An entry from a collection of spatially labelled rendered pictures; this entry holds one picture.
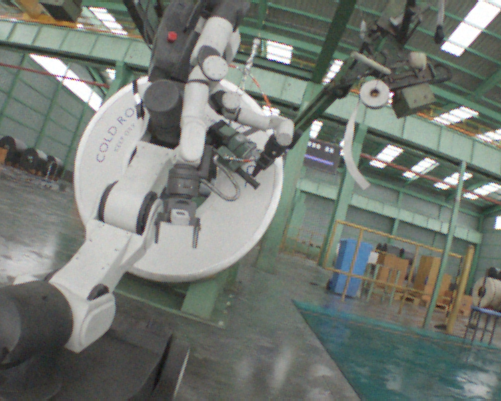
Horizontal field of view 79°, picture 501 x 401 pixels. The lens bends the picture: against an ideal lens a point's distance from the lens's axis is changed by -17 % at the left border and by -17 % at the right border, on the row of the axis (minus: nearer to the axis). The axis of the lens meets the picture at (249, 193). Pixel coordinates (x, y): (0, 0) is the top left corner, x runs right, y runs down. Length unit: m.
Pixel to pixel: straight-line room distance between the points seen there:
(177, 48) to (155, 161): 0.40
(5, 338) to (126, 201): 0.56
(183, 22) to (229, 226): 1.06
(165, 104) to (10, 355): 0.77
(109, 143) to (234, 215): 0.82
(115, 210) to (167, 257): 0.93
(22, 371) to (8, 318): 0.10
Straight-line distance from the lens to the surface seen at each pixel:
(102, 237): 1.01
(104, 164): 2.08
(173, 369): 1.05
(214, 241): 1.88
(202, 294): 2.11
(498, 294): 14.82
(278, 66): 7.37
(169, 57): 1.25
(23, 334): 0.64
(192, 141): 0.98
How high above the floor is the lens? 0.57
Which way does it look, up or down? 6 degrees up
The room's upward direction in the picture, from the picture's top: 16 degrees clockwise
